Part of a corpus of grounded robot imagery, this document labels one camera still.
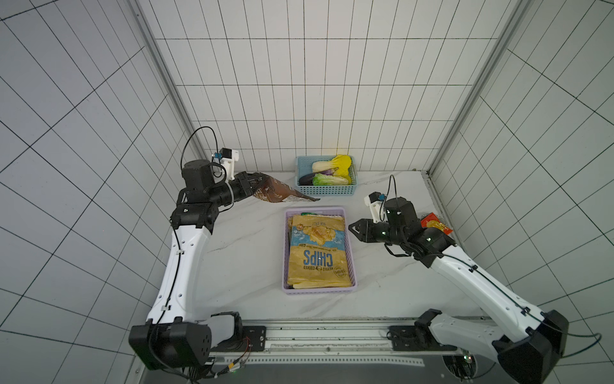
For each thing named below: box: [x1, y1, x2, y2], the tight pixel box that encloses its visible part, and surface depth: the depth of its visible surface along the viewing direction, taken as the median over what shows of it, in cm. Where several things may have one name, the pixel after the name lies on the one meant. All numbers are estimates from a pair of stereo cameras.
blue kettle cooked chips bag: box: [287, 213, 352, 289], surface depth 85 cm
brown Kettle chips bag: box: [252, 172, 321, 204], surface depth 71 cm
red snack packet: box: [420, 212, 454, 236], surface depth 97 cm
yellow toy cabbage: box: [330, 154, 352, 184], surface depth 113 cm
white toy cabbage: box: [311, 160, 333, 173], surface depth 116 cm
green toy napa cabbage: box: [312, 172, 349, 186], surface depth 109 cm
